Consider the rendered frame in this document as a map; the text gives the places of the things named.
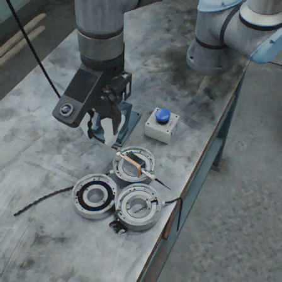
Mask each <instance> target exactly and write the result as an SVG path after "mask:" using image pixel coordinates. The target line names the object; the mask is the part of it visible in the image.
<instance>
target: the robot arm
mask: <svg viewBox="0 0 282 282"><path fill-rule="evenodd" d="M162 1H164V0H75V10H76V25H77V39H78V48H79V52H80V59H81V64H80V66H79V68H78V69H77V70H76V73H75V74H74V76H73V77H72V79H71V80H70V83H69V84H68V86H67V87H66V89H65V91H64V92H63V94H62V96H61V97H60V99H59V102H58V103H57V105H56V107H55V108H54V110H53V112H52V115H53V116H54V118H55V119H56V120H58V121H59V122H61V123H63V124H64V125H66V126H68V127H70V128H77V127H78V126H79V125H80V126H81V128H82V130H83V132H84V133H85V134H86V136H87V138H88V139H91V138H92V134H93V132H92V129H91V127H92V125H93V124H92V120H93V118H94V117H95V116H96V114H97V113H99V114H100V115H101V116H104V115H105V117H104V118H103V119H102V120H101V126H102V127H103V129H104V137H105V142H104V144H105V145H107V146H108V147H109V148H110V147H111V146H112V145H113V144H114V143H115V142H116V139H117V136H118V133H119V131H120V130H121V128H122V126H123V125H124V123H125V116H124V115H121V111H120V110H119V108H118V105H117V104H118V103H119V102H120V101H121V100H122V98H123V93H125V99H124V101H126V100H127V99H128V98H129V97H130V96H131V95H132V73H131V72H128V71H125V42H124V15H125V13H127V12H130V11H133V10H136V9H138V8H141V7H144V6H147V5H150V4H153V3H156V2H162ZM242 1H243V0H200V1H199V5H198V15H197V20H196V31H195V38H194V40H193V42H192V43H191V45H190V47H189V49H188V53H187V57H186V60H187V63H188V65H189V66H190V67H191V68H192V69H193V70H194V71H196V72H199V73H201V74H205V75H209V76H216V75H220V74H224V73H226V72H228V71H229V70H230V69H231V68H232V67H233V65H234V61H235V51H237V52H238V53H240V54H242V55H243V56H245V57H247V58H248V59H249V60H252V61H254V62H255V63H257V64H265V63H267V62H269V61H270V60H272V59H273V58H274V57H275V56H276V55H277V54H278V53H279V52H280V51H281V49H282V0H248V1H246V2H245V3H243V2H242ZM125 74H127V76H126V78H124V76H122V75H125ZM129 82H130V90H129V92H127V84H128V83H129Z"/></svg>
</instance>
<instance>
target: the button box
mask: <svg viewBox="0 0 282 282"><path fill-rule="evenodd" d="M158 109H160V108H156V109H155V110H154V112H153V113H152V114H151V116H150V118H149V119H148V120H147V122H146V124H145V135H146V136H148V137H151V138H154V139H156V140H159V141H161V142H164V143H166V144H169V142H170V141H171V139H172V137H173V135H174V134H175V132H176V131H177V129H178V128H179V119H180V116H179V115H175V114H173V113H170V114H171V117H170V119H168V120H167V121H159V120H157V119H156V118H155V112H156V111H157V110H158Z"/></svg>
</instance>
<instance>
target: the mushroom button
mask: <svg viewBox="0 0 282 282"><path fill-rule="evenodd" d="M170 117H171V114H170V112H169V110H167V109H165V108H160V109H158V110H157V111H156V112H155V118H156V119H157V120H159V121H167V120H168V119H170Z"/></svg>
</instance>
